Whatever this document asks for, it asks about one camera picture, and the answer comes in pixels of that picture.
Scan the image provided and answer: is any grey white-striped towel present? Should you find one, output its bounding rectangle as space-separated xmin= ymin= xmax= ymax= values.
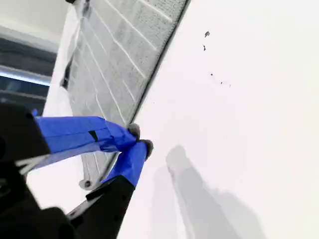
xmin=63 ymin=0 xmax=192 ymax=192

